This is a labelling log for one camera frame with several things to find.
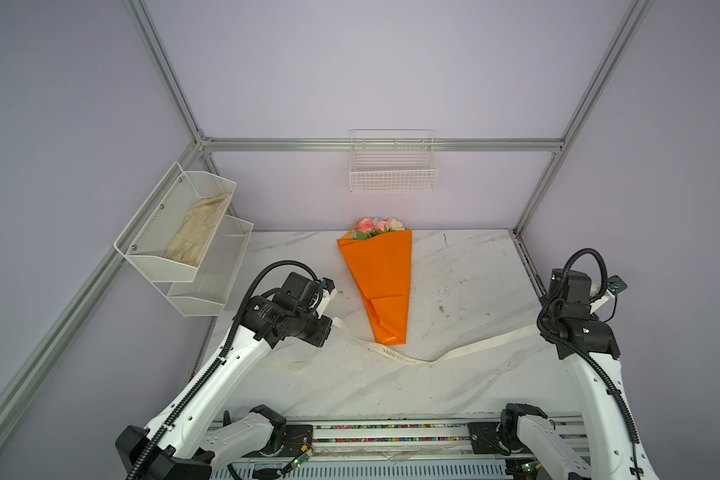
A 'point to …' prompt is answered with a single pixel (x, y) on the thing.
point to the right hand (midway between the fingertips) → (568, 295)
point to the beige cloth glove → (201, 221)
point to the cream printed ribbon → (424, 361)
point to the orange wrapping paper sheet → (381, 264)
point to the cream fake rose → (396, 224)
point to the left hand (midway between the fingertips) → (322, 332)
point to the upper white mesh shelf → (168, 238)
